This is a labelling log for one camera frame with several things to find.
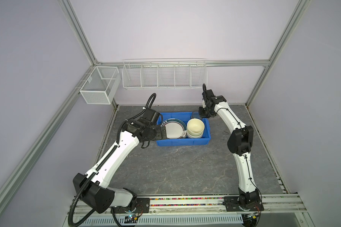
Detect aluminium mounting rail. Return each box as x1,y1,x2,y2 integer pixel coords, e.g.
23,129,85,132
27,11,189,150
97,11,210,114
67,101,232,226
82,194,314,227

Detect long white wire basket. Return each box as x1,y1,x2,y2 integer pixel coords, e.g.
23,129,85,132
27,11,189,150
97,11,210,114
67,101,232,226
122,58,208,89

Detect green rimmed white plate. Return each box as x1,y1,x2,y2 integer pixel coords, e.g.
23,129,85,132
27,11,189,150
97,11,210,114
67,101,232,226
161,118,187,139

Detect amber glass cup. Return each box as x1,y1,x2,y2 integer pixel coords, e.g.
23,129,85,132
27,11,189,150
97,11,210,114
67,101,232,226
191,111,203,120

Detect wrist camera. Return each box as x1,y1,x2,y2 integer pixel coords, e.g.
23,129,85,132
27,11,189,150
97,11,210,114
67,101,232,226
202,89,215,104
142,108,161,124

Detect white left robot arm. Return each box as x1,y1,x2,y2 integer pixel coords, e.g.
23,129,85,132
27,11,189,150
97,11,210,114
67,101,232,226
73,121,167,213

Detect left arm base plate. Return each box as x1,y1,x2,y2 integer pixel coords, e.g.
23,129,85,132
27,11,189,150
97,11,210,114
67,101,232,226
114,197,150,214

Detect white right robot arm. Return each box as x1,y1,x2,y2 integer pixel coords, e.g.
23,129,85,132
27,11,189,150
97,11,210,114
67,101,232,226
199,96,264,212

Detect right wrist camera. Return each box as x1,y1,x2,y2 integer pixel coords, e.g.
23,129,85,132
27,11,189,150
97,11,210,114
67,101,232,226
202,89,215,104

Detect cream white bowl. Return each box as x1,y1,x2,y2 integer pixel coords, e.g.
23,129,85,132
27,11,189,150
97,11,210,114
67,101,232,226
187,135,202,139

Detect light green bowl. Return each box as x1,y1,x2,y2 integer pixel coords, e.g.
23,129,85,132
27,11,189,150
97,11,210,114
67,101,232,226
187,131,204,136

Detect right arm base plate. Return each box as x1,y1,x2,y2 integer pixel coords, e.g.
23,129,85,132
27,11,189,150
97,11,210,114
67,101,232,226
222,196,264,212

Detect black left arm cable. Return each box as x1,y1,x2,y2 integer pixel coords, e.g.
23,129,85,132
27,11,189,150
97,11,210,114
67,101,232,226
67,173,99,227

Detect bowls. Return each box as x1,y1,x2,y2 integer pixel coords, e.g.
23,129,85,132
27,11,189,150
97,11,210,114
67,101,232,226
187,118,205,133

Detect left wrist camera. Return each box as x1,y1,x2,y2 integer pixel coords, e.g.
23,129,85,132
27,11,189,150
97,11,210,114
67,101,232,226
142,108,161,124

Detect small white mesh basket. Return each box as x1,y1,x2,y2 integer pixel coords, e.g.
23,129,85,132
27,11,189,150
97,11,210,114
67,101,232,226
80,66,121,105

